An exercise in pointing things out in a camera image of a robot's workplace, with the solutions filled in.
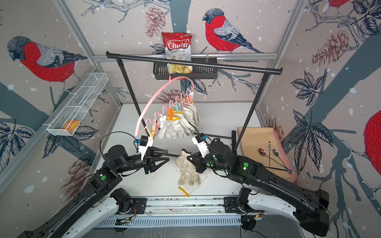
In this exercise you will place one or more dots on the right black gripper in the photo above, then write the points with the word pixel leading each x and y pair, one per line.
pixel 199 161

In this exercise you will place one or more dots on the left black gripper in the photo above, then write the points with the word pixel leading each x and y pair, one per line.
pixel 148 163

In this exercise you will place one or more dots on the white yellow-trim work glove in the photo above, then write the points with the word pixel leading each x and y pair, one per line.
pixel 187 127

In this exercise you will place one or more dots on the green-striped leather glove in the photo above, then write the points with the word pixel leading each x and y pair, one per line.
pixel 196 117

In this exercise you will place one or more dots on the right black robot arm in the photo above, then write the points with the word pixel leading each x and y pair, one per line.
pixel 311 206

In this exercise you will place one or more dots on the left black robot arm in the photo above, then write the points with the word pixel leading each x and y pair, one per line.
pixel 99 197

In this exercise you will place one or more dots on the yellow clothespin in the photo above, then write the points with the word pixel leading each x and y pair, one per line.
pixel 152 132

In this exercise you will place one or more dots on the white clothespin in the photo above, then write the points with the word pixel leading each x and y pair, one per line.
pixel 162 121

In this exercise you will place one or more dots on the orange clothespin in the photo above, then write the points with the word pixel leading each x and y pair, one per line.
pixel 170 116

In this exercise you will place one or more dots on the mint green clothespin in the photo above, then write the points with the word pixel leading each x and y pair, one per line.
pixel 178 107

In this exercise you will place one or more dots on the iridescent spoon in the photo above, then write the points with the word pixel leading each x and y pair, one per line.
pixel 263 153

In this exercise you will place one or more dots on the tan pink-edged placemat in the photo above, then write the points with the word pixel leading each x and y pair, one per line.
pixel 263 145

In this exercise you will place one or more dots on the silver spoon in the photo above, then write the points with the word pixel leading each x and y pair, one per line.
pixel 276 153

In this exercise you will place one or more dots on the black ladle spoon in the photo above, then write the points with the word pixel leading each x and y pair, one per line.
pixel 279 169

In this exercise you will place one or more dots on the orange snack packet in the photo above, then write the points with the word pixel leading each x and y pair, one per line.
pixel 71 125

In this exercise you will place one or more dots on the red cassava chips bag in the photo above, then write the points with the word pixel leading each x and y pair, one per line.
pixel 177 46

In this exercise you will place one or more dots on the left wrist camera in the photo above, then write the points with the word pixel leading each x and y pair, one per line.
pixel 144 143

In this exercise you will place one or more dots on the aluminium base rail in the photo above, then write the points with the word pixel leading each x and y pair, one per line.
pixel 177 211

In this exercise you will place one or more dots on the dark wall basket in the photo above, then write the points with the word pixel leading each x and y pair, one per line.
pixel 160 70

